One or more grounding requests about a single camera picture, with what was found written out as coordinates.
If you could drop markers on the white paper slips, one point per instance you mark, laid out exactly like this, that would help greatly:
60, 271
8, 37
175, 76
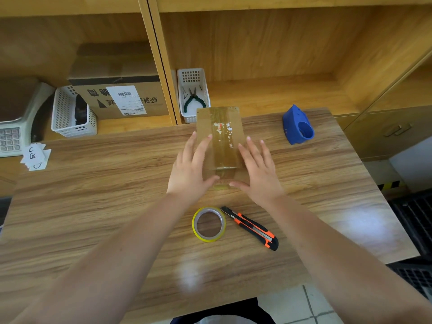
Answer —
35, 156

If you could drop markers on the person's left forearm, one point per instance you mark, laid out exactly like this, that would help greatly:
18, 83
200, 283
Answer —
111, 266

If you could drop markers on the yellow tape roll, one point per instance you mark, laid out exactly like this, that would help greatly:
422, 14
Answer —
195, 229

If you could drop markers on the large labelled cardboard box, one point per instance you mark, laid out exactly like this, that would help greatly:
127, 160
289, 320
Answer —
111, 64

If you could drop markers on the orange black utility knife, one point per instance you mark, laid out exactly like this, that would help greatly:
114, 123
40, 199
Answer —
256, 231

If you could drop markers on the person's left hand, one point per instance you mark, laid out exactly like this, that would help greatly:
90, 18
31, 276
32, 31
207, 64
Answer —
187, 178

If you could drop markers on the black plastic crate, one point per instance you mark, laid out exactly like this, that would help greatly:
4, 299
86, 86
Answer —
415, 276
416, 222

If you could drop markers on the yellow black striped floor tape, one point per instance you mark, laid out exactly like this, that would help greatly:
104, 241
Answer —
391, 185

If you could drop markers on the black floor bin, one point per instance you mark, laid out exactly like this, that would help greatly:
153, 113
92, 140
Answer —
4, 212

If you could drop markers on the wooden shelf unit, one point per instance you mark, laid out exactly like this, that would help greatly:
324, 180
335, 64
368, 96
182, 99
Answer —
270, 40

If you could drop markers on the grey electronic weighing scale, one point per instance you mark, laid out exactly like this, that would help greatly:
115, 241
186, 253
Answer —
17, 104

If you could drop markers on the person's right hand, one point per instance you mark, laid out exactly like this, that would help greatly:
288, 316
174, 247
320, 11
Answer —
263, 178

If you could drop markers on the small taped cardboard box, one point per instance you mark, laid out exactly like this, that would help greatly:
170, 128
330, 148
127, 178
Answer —
222, 148

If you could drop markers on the black object in basket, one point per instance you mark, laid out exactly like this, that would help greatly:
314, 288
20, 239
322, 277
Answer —
81, 109

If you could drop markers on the wide white plastic basket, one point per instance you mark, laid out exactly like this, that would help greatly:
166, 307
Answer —
62, 114

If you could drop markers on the blue tape dispenser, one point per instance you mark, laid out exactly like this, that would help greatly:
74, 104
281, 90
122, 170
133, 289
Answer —
291, 126

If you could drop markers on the narrow white plastic basket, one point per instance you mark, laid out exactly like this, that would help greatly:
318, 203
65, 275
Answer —
192, 75

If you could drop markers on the person's right forearm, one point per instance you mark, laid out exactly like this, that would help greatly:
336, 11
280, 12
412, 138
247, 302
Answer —
337, 263

